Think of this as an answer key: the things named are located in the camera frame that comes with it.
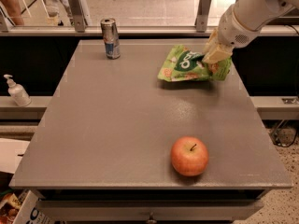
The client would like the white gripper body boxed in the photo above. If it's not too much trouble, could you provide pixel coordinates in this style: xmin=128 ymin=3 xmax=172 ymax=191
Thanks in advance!
xmin=218 ymin=5 xmax=260 ymax=48

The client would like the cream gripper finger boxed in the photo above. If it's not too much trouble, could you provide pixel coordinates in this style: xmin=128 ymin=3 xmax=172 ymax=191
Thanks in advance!
xmin=203 ymin=28 xmax=219 ymax=55
xmin=203 ymin=43 xmax=234 ymax=64

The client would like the green rice chip bag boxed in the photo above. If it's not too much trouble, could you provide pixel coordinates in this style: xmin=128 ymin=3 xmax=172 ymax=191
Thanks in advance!
xmin=158 ymin=45 xmax=232 ymax=82

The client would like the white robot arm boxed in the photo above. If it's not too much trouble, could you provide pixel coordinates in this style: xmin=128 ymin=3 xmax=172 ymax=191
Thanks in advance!
xmin=203 ymin=0 xmax=299 ymax=64

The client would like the silver blue redbull can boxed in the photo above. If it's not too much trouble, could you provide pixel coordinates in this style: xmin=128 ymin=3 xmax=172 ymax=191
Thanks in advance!
xmin=101 ymin=18 xmax=121 ymax=59

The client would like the red apple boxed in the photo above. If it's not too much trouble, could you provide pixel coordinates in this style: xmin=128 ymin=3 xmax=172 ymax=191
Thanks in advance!
xmin=170 ymin=136 xmax=209 ymax=176

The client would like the grey cabinet drawer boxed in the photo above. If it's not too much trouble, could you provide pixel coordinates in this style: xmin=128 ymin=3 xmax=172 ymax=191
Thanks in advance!
xmin=36 ymin=201 xmax=263 ymax=221

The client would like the white pump dispenser bottle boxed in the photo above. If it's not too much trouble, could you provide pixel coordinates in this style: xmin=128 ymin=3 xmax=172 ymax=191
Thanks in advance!
xmin=4 ymin=74 xmax=31 ymax=106

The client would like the cardboard box with print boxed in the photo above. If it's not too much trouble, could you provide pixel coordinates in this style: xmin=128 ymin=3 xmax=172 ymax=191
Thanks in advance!
xmin=0 ymin=190 xmax=55 ymax=224

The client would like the black floor cable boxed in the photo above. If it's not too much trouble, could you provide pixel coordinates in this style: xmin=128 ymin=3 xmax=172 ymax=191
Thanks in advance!
xmin=270 ymin=119 xmax=299 ymax=148

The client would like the left metal railing bracket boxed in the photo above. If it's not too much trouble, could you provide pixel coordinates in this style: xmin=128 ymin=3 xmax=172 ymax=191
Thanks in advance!
xmin=68 ymin=0 xmax=85 ymax=33

